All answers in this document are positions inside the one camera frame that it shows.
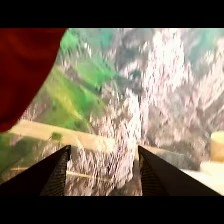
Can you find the red garment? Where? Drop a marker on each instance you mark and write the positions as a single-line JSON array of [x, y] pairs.
[[23, 66]]

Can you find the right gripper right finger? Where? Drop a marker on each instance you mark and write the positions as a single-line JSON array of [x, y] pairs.
[[160, 178]]

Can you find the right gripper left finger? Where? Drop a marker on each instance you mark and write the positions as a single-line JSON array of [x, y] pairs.
[[46, 178]]

